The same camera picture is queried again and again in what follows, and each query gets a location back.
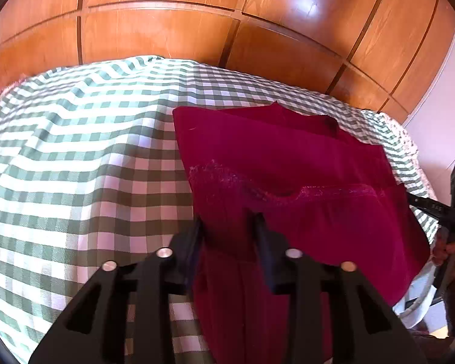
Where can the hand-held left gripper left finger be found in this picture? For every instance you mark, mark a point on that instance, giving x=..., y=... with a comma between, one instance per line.
x=194, y=242

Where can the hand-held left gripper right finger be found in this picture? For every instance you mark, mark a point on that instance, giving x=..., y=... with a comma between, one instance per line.
x=263, y=240

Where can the green white checkered blanket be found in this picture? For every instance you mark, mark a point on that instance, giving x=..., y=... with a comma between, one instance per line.
x=79, y=159

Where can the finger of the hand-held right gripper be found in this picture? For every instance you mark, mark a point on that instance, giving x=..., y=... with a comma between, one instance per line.
x=422, y=203

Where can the dark red knit garment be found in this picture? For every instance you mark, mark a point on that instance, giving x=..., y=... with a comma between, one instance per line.
x=288, y=159

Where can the wooden wardrobe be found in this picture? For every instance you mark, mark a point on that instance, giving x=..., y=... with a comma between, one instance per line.
x=155, y=34

